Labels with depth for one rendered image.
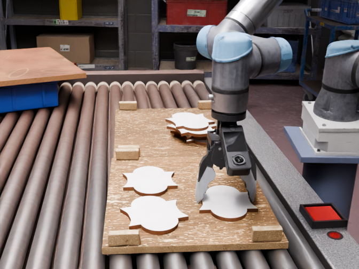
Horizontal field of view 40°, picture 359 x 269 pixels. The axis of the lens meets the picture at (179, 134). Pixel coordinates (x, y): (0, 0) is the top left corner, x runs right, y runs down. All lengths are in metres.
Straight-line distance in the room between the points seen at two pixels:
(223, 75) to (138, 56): 5.31
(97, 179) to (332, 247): 0.56
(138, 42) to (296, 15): 1.93
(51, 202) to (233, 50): 0.52
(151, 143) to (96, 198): 0.31
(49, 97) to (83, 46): 4.12
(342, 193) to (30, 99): 1.07
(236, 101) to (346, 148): 0.66
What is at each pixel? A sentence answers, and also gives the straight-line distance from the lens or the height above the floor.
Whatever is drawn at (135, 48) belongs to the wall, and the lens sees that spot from 6.23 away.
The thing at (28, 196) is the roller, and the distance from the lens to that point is 1.17.
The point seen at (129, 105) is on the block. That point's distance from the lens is 1.66.
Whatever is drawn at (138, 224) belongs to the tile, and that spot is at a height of 0.94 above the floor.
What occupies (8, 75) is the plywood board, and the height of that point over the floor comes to 1.04.
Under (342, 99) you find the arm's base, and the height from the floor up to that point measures 1.03.
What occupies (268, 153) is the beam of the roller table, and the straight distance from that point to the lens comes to 1.40.
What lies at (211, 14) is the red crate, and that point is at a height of 0.77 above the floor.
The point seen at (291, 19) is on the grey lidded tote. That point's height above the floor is 0.73.
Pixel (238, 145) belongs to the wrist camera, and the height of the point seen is 1.09.
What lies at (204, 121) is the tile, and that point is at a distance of 1.41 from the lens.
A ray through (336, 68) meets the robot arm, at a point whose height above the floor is 1.12.
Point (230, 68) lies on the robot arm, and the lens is 0.95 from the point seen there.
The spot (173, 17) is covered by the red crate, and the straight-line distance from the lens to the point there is 5.48.
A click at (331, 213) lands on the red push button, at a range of 1.11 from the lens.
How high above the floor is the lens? 1.45
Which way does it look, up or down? 21 degrees down
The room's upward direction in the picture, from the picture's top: 1 degrees clockwise
